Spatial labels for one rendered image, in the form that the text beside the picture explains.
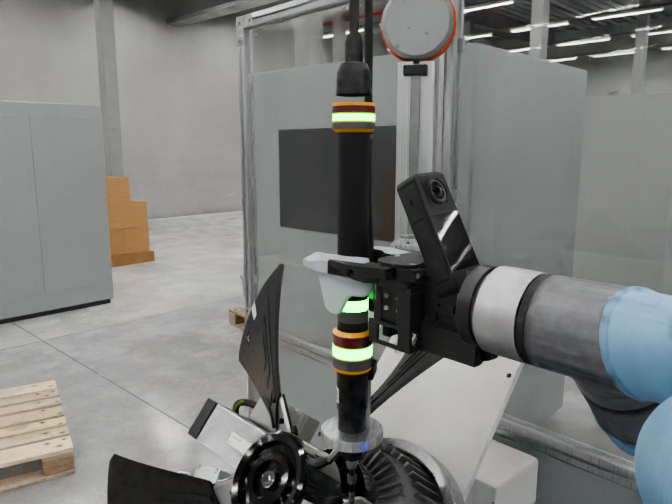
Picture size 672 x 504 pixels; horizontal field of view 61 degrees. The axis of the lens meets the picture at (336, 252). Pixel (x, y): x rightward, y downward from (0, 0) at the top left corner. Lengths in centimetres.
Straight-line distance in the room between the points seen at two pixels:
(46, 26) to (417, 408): 1293
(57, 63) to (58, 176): 745
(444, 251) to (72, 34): 1335
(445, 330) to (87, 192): 594
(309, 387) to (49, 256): 463
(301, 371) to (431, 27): 115
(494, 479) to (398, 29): 94
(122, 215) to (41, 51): 555
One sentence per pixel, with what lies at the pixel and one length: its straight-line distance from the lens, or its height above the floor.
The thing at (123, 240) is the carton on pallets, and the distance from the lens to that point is 877.
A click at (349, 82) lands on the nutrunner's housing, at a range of 59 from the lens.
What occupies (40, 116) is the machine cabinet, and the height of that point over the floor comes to 192.
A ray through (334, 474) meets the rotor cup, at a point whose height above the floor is 122.
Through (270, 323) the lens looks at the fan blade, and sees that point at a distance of 90.
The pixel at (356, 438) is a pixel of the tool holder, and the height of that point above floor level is 131.
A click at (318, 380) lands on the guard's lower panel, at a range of 188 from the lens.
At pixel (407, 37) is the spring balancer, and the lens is 131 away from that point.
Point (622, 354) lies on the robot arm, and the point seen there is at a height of 148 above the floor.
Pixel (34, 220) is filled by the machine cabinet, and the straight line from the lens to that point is 619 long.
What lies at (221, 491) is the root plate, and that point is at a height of 116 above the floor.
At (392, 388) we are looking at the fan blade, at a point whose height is 133.
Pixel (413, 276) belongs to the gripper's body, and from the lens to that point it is 52.
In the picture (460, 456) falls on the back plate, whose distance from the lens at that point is 95.
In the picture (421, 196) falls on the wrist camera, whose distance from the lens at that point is 52.
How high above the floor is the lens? 162
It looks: 10 degrees down
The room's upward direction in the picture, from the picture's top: straight up
